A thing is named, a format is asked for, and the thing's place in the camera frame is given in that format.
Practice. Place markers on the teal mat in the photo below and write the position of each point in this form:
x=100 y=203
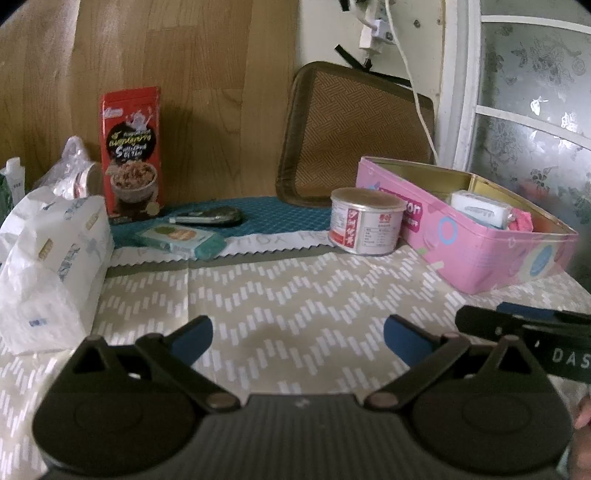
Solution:
x=277 y=212

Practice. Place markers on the wood-grain board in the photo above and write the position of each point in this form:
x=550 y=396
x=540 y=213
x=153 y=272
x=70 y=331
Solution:
x=184 y=69

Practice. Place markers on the white tissue packet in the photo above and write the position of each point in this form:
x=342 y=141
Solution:
x=480 y=208

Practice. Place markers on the white window frame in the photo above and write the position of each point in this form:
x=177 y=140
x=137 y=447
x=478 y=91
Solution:
x=457 y=92

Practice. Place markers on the black tape strip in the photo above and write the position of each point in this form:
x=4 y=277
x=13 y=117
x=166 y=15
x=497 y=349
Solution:
x=355 y=57

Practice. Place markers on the brown woven seat cushion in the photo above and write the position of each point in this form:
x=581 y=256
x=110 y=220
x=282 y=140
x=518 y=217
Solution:
x=355 y=129

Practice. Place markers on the beige chevron tablecloth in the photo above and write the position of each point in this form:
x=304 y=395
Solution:
x=286 y=295

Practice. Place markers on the pink tin box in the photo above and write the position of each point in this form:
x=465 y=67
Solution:
x=466 y=258

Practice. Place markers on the white tissue pack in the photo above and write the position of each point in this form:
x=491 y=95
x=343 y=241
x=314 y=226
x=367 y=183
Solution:
x=51 y=267

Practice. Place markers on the clear plastic bag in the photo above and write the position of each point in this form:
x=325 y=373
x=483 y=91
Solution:
x=69 y=168

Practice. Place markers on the white power adapter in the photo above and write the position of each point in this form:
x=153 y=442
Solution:
x=375 y=34

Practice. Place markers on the wet wipes pack yellow label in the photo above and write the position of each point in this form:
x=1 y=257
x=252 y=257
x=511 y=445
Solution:
x=182 y=237

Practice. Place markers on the pink fluffy cloth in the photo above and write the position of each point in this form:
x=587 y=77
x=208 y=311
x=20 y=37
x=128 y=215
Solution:
x=521 y=220

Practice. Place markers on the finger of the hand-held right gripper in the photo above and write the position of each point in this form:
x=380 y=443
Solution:
x=480 y=318

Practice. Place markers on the white tube bottle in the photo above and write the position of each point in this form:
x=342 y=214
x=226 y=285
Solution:
x=16 y=175

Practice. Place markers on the red snack box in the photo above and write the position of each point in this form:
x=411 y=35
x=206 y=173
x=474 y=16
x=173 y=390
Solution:
x=134 y=152

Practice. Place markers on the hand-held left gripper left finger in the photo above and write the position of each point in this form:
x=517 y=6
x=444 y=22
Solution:
x=191 y=339

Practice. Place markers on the round pink food can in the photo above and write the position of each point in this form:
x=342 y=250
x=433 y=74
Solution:
x=364 y=221

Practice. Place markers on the small black device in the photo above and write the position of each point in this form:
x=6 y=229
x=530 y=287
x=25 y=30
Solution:
x=210 y=217

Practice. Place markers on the person's right hand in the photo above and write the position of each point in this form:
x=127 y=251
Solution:
x=584 y=417

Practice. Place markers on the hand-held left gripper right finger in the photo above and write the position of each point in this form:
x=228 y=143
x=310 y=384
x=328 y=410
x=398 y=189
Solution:
x=406 y=339

